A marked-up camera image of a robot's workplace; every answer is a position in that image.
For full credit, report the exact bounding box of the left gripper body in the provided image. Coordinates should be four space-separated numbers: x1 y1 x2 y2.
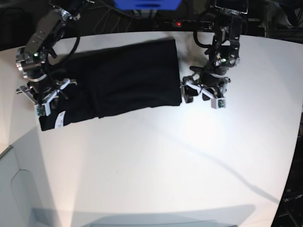
181 66 231 99

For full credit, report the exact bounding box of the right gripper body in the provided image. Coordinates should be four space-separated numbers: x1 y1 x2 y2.
16 78 77 105

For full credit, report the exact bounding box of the black T-shirt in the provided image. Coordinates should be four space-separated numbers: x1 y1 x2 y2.
39 39 182 131

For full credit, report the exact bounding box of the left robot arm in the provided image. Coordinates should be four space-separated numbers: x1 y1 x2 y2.
181 0 249 109

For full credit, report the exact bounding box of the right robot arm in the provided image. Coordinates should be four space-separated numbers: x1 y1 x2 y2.
16 0 95 107

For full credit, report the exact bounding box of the white clothing tag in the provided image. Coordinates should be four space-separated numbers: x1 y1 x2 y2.
54 111 66 129

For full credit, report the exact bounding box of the black power strip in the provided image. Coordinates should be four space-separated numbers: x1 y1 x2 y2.
157 20 211 31

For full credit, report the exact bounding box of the blue box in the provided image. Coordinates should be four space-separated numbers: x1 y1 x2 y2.
114 0 182 10

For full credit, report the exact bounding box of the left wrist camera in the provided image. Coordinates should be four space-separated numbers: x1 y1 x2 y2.
211 97 226 109

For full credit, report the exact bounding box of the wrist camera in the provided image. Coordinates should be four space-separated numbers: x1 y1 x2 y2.
34 103 51 117
211 97 226 109

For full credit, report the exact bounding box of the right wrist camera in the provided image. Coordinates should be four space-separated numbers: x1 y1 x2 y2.
34 103 51 117

